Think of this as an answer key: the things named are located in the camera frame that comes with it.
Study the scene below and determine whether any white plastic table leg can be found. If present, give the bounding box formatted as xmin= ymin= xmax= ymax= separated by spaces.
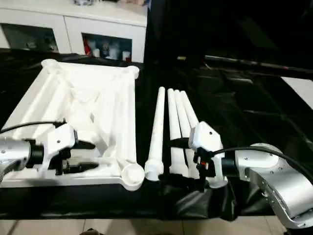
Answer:
xmin=180 ymin=91 xmax=201 ymax=131
xmin=174 ymin=90 xmax=199 ymax=179
xmin=145 ymin=87 xmax=166 ymax=182
xmin=167 ymin=88 xmax=189 ymax=178

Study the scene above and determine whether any white plastic table top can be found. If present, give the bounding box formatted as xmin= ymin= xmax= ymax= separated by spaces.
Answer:
xmin=0 ymin=59 xmax=146 ymax=191

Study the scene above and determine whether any black work mat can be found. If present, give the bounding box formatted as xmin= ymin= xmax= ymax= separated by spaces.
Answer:
xmin=0 ymin=51 xmax=313 ymax=221

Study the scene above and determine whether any dark metal rod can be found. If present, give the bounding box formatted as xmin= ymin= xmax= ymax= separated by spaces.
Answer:
xmin=179 ymin=55 xmax=313 ymax=75

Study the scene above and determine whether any white glass-door cabinet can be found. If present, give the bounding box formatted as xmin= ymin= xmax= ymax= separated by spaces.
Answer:
xmin=0 ymin=0 xmax=148 ymax=63

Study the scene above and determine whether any white flat board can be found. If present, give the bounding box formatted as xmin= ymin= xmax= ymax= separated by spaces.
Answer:
xmin=281 ymin=77 xmax=313 ymax=109

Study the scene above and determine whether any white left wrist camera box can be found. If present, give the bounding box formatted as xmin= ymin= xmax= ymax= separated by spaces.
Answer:
xmin=38 ymin=125 xmax=79 ymax=177

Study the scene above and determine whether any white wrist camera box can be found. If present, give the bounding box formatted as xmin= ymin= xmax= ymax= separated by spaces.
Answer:
xmin=188 ymin=122 xmax=224 ymax=165
xmin=38 ymin=125 xmax=79 ymax=177

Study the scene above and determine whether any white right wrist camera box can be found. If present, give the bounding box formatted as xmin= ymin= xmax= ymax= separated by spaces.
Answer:
xmin=188 ymin=122 xmax=224 ymax=165

